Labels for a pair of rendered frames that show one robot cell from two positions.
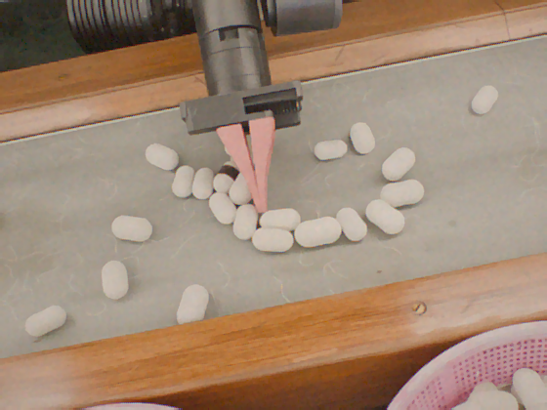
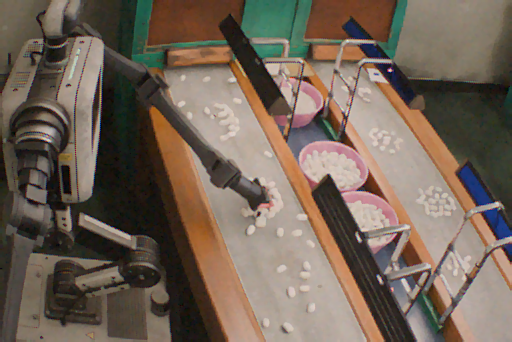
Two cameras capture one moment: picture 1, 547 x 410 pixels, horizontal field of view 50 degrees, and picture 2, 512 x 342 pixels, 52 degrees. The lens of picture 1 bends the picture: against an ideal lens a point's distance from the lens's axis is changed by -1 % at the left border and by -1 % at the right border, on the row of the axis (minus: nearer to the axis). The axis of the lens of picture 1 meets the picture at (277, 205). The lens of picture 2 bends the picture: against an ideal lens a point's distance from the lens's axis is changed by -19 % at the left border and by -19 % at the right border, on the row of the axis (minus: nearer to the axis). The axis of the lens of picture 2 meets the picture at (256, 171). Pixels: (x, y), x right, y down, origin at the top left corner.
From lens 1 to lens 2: 204 cm
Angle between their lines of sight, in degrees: 77
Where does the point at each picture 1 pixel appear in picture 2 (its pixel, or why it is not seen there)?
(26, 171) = (254, 268)
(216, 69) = (256, 189)
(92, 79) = (213, 251)
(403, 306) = (299, 181)
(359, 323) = (304, 188)
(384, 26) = (190, 176)
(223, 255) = (283, 216)
